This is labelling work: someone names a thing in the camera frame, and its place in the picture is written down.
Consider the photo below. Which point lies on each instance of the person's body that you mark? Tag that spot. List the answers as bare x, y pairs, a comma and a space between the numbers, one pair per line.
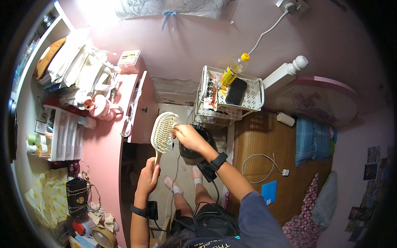
254, 223

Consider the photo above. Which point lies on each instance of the brown tape roll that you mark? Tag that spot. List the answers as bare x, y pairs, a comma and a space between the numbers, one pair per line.
104, 237

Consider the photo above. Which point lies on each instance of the red box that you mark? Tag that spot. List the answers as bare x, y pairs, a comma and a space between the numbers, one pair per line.
78, 227

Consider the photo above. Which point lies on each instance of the white perforated storage cart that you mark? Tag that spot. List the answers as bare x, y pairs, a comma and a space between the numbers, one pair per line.
252, 96

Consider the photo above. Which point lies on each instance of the pile of white cloth bags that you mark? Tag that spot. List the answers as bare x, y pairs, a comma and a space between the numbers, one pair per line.
83, 68

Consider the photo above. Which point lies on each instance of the white drawer organizer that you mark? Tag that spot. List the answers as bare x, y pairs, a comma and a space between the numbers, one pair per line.
66, 136

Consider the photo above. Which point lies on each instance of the person's right hand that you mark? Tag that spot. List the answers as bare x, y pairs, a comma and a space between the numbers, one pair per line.
190, 138

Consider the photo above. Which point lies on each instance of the cream vented hairbrush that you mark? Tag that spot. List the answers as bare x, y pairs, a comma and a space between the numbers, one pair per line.
162, 133

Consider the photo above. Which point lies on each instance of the small white bottle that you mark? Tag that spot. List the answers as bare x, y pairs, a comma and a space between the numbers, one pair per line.
88, 122

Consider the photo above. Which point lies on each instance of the black wrist band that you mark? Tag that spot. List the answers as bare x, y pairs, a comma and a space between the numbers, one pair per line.
145, 211
214, 164

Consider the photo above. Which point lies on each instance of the white wall socket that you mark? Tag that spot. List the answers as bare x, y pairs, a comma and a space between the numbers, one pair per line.
294, 6

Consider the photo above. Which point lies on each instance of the clear box with yellow label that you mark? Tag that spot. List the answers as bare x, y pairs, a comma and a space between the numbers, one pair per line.
128, 61

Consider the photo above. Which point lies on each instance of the brown woven bed mat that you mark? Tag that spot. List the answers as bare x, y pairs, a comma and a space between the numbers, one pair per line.
257, 139

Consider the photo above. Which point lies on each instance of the black trash bin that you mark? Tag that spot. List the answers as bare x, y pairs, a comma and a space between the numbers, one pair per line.
204, 135

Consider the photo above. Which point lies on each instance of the red and white snack packet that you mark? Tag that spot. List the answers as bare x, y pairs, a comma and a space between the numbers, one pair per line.
211, 91

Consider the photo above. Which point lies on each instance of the white wall shelf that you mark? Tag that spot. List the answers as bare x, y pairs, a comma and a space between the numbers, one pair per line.
46, 34

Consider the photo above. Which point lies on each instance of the group of wall pictures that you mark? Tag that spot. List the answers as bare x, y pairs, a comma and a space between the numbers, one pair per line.
370, 172

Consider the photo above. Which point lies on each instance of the crumpled white tissue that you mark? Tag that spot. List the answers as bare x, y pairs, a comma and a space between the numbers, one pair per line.
105, 217

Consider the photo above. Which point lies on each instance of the person's right fingers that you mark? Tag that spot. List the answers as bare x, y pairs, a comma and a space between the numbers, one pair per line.
178, 130

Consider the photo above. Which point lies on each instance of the black phone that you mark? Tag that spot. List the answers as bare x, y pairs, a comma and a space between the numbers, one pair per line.
236, 91

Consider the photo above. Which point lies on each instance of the blue ribbon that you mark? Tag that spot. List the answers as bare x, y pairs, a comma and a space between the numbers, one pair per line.
169, 17

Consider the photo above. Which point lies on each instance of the brown straw hat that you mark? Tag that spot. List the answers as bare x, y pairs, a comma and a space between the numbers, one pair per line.
48, 59

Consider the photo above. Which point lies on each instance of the white cylindrical bottle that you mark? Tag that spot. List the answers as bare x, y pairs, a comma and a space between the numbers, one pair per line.
285, 119

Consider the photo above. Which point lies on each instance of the person's legs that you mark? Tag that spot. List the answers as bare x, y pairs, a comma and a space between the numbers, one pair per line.
201, 195

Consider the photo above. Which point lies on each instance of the pink checked blanket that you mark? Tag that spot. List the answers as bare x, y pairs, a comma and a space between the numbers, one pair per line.
305, 217

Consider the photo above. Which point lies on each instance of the pink desk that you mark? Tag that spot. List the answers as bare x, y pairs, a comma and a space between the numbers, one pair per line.
105, 155

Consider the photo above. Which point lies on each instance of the light blue pillow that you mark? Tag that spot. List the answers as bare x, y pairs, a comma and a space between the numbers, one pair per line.
325, 201

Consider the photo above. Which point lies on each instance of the white bed post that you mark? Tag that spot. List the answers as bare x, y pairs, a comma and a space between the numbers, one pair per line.
283, 74

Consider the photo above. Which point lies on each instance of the yellow drink bottle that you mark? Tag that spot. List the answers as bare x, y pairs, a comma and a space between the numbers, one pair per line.
231, 73

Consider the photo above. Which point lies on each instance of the blue card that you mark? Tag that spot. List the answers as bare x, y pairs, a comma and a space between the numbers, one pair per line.
269, 192

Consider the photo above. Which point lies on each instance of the pink cup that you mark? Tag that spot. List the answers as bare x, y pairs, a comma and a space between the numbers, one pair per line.
104, 108

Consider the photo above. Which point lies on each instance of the blue plaid pillow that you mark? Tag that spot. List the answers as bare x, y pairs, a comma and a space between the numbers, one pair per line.
311, 141

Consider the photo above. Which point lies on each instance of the person's left hand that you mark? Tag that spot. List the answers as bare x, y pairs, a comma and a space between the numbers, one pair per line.
145, 181

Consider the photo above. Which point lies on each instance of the yellow flowered cloth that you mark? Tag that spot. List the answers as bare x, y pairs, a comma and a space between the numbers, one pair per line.
46, 195

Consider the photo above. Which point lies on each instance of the white patterned curtain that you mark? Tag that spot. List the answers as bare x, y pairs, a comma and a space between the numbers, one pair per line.
186, 7

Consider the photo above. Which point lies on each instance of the group of cosmetic bottles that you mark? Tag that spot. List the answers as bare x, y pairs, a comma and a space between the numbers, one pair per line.
38, 145

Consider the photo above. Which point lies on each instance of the pink bed headboard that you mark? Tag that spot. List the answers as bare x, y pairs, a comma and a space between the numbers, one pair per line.
325, 99

